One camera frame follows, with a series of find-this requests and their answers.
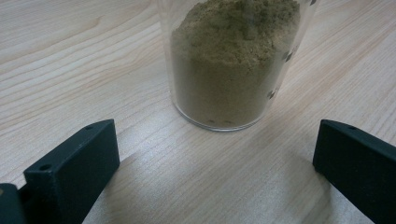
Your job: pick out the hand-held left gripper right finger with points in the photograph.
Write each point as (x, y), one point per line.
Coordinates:
(361, 174)

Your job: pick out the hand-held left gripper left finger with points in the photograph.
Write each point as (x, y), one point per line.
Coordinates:
(73, 174)

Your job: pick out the glass jar of brown powder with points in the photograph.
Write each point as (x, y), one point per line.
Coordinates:
(224, 77)

